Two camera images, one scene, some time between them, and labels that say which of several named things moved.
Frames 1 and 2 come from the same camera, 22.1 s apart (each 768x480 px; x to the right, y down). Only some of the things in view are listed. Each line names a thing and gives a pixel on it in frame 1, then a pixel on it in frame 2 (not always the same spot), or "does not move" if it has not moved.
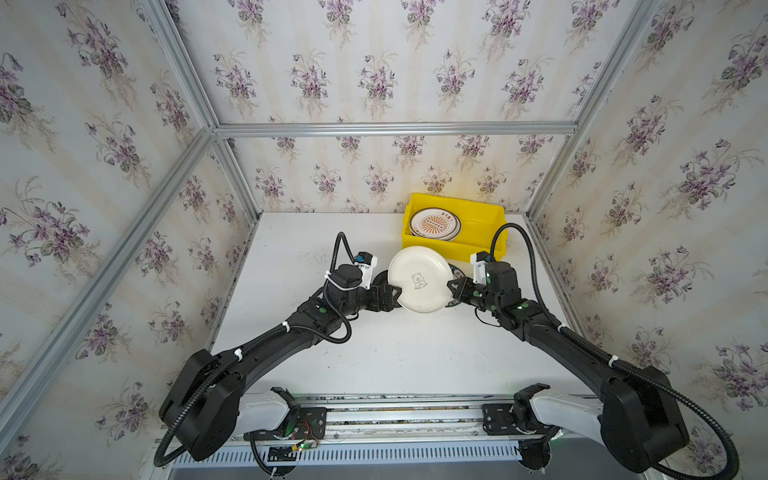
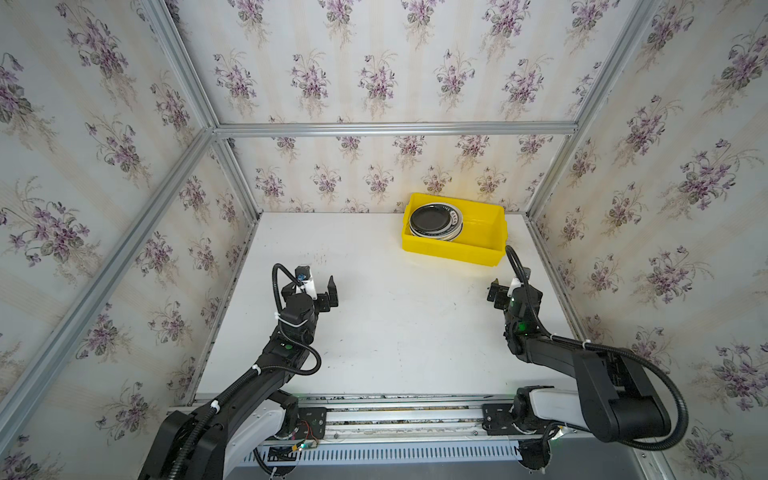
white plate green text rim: x=456 y=271 → x=439 y=221
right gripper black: x=464 y=287 → x=501 y=294
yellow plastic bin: x=479 y=222 does not move
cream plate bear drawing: x=423 y=274 → x=452 y=238
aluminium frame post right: x=642 y=16 does not move
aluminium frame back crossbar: x=392 y=127 does not move
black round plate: x=381 y=278 → x=433 y=218
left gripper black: x=384 y=291 → x=324 y=297
